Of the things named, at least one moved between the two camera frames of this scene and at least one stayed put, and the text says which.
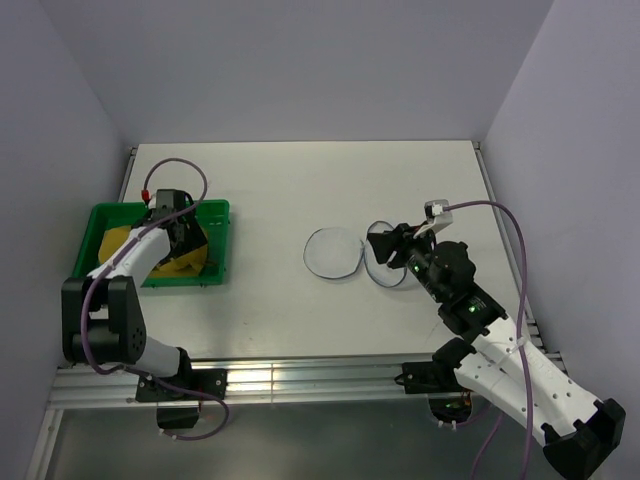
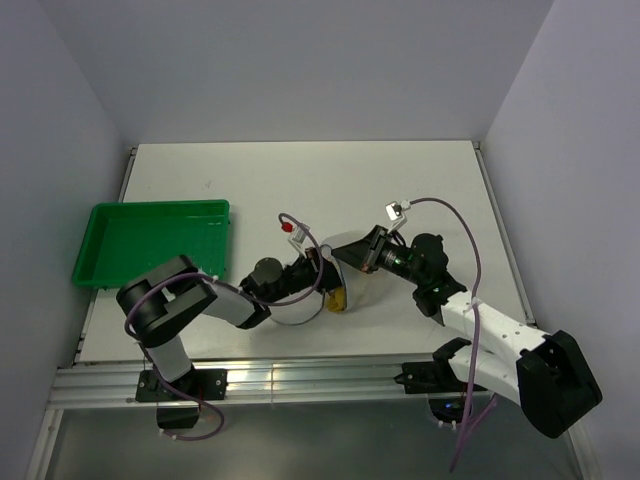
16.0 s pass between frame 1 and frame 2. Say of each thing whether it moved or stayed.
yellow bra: moved
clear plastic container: moved
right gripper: moved
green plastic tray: stayed
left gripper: moved
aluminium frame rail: stayed
